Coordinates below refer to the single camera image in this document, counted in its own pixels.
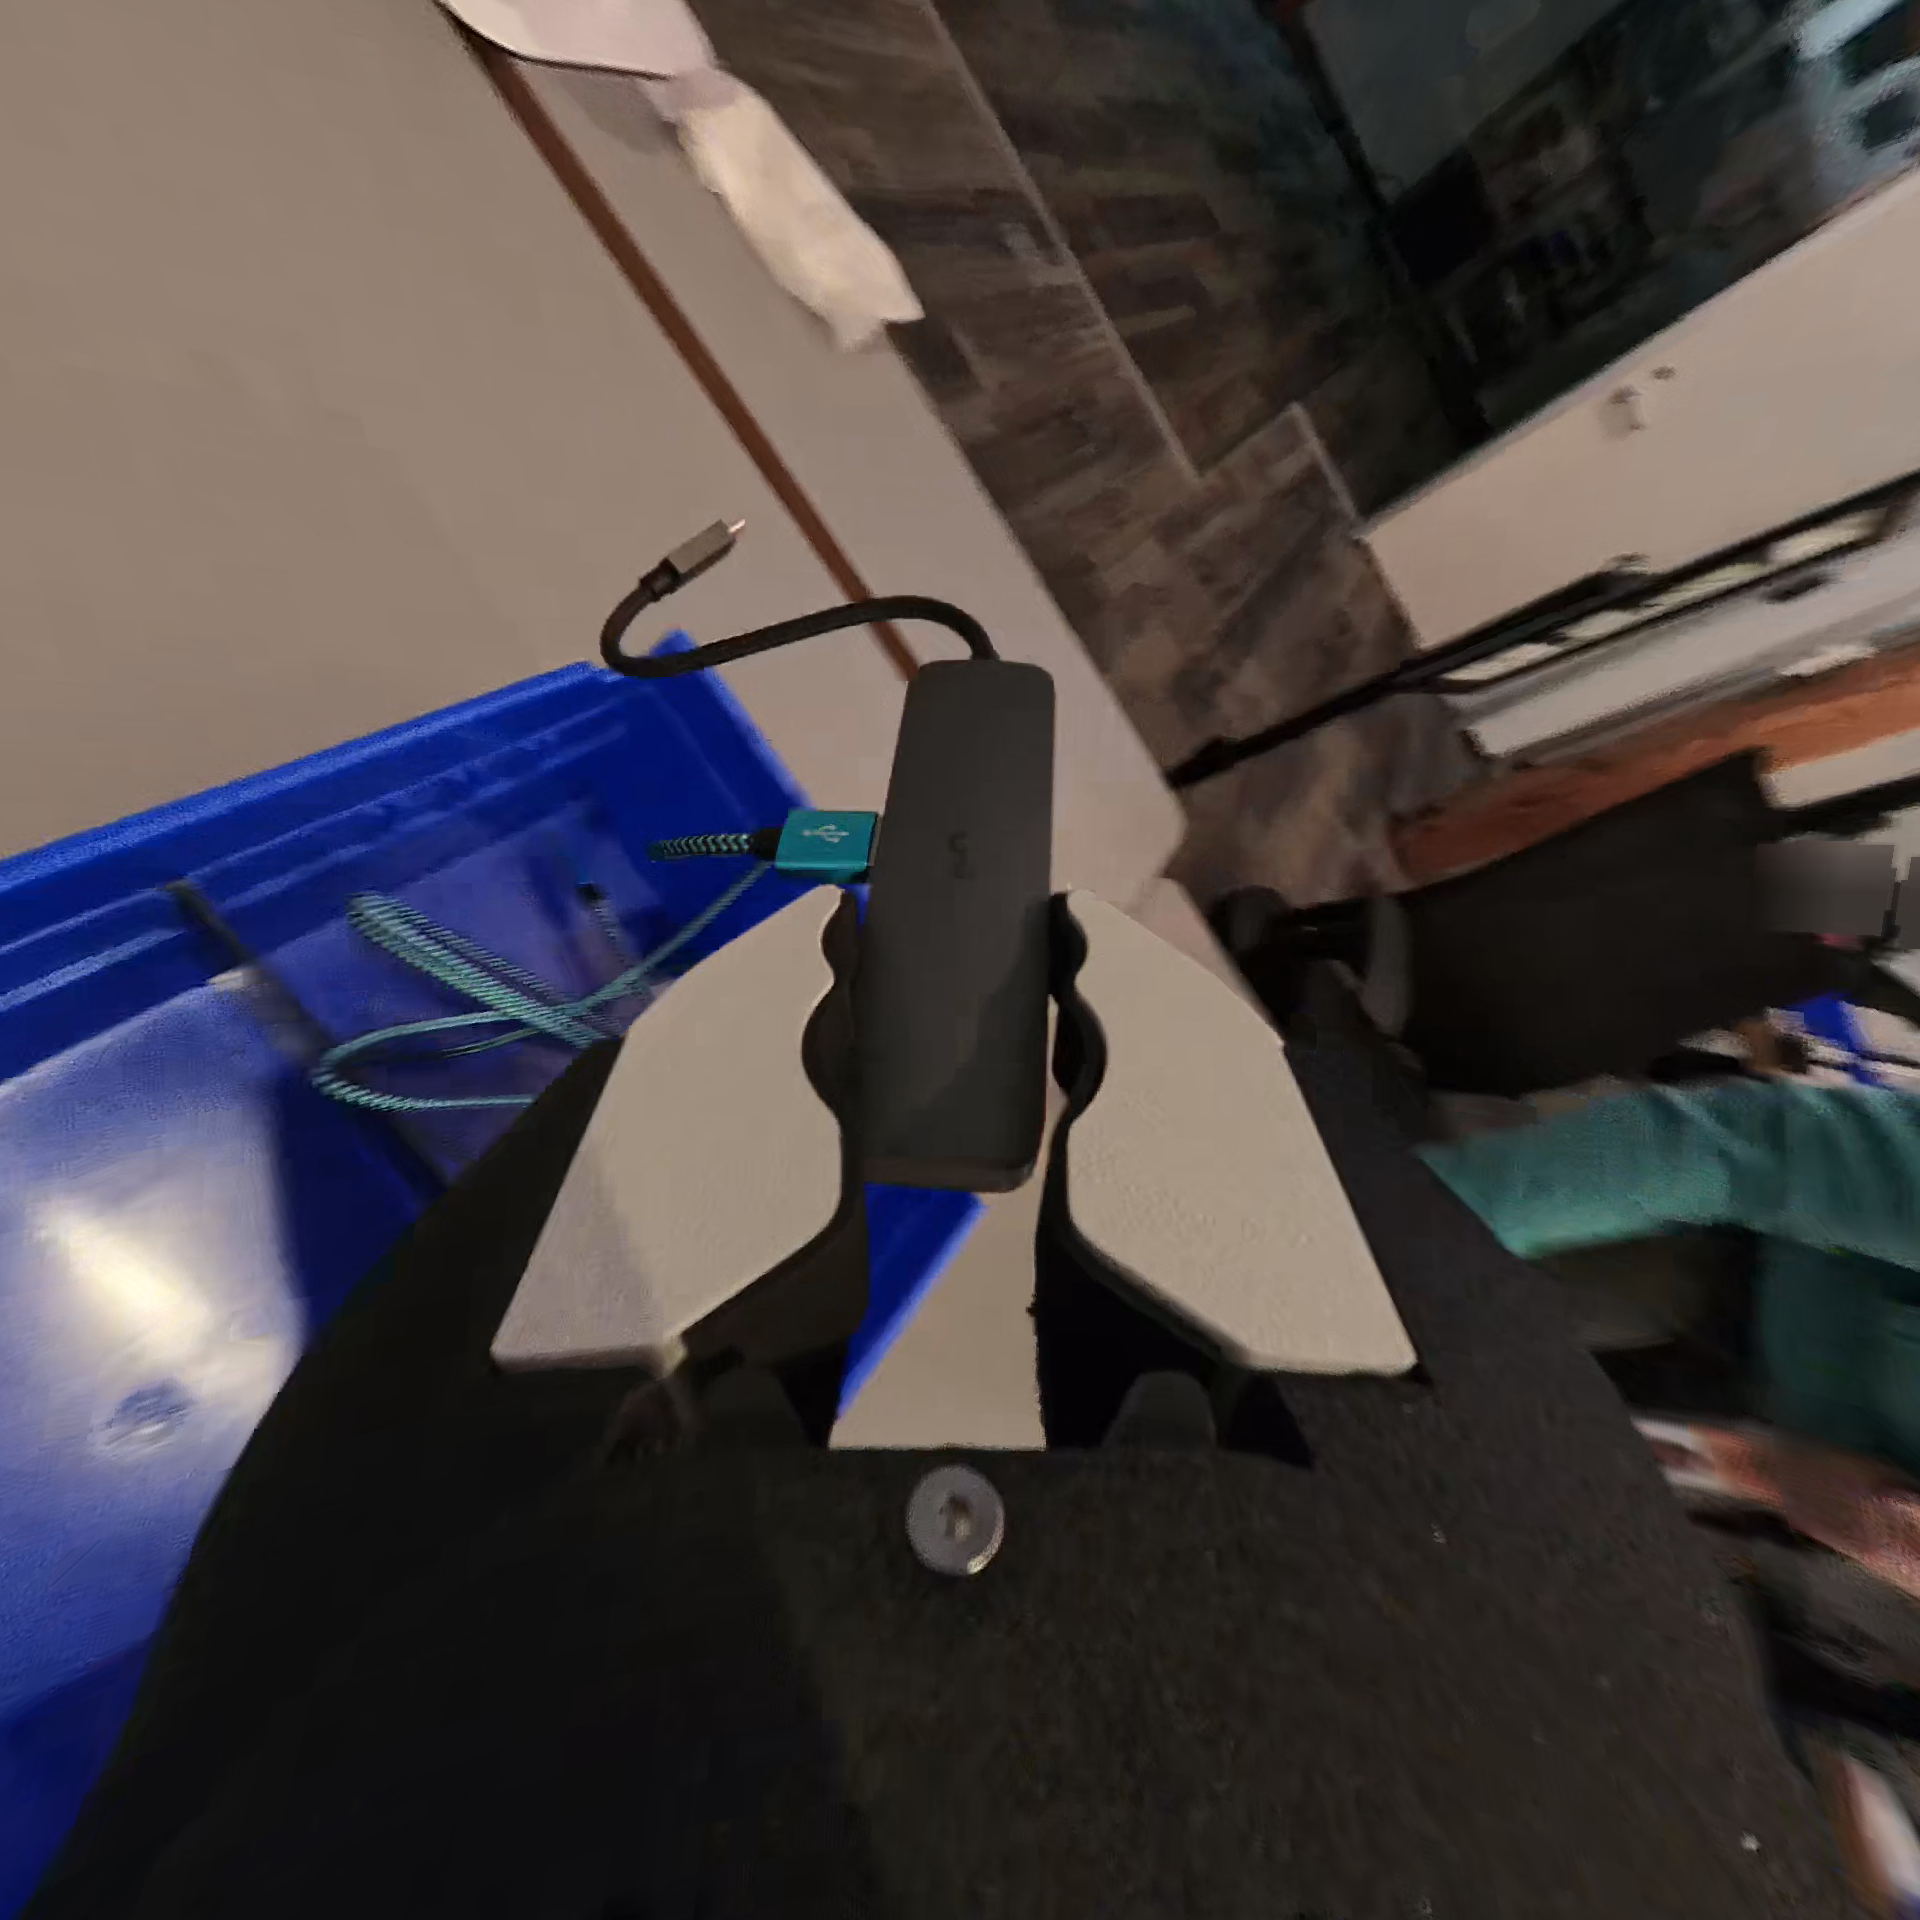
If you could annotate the blue plastic bin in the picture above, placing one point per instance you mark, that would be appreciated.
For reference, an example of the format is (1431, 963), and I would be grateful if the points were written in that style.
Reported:
(181, 1202)

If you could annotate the white crumpled paper towel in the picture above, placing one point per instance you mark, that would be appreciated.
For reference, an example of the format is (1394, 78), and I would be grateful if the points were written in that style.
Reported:
(810, 226)

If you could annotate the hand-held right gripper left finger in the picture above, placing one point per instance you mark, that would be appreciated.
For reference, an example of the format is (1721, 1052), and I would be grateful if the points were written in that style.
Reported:
(705, 1156)

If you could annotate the grey usb hub small logo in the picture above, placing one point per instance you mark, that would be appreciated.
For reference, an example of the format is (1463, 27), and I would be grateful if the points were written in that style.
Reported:
(961, 975)

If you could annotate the black office chair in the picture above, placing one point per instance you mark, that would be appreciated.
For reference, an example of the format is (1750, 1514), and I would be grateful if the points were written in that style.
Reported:
(1576, 932)

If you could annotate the white furniture panel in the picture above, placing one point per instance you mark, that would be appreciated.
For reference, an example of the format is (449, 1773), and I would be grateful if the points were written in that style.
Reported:
(1651, 481)

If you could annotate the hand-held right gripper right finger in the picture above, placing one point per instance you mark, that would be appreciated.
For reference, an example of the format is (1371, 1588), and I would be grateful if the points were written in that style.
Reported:
(1215, 1186)

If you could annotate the dark glass panel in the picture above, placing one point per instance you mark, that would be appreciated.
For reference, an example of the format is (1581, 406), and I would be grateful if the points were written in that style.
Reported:
(1576, 182)

